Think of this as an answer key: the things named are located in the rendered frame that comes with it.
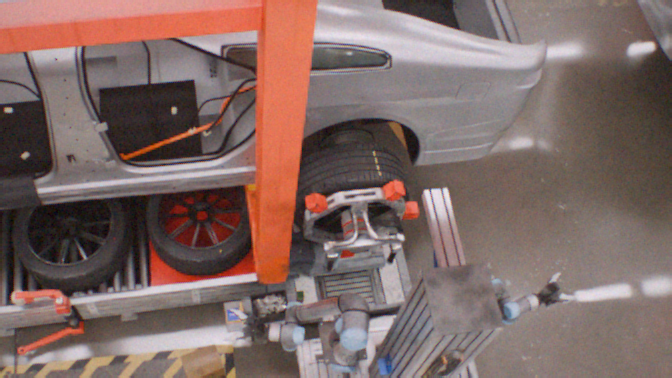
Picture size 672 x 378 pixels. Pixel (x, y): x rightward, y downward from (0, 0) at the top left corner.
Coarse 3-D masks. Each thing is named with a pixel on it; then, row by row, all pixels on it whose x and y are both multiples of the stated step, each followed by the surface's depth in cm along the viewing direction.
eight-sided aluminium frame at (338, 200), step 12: (348, 192) 371; (360, 192) 372; (372, 192) 374; (336, 204) 369; (348, 204) 371; (384, 204) 378; (396, 204) 382; (312, 216) 377; (312, 228) 389; (372, 228) 414; (384, 228) 408; (312, 240) 402; (324, 240) 406; (336, 240) 412
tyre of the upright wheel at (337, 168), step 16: (352, 144) 378; (368, 144) 381; (304, 160) 383; (320, 160) 377; (336, 160) 375; (352, 160) 374; (368, 160) 375; (384, 160) 381; (400, 160) 398; (304, 176) 380; (320, 176) 374; (336, 176) 371; (352, 176) 369; (368, 176) 370; (384, 176) 374; (400, 176) 386; (304, 192) 377; (320, 192) 372; (304, 208) 385
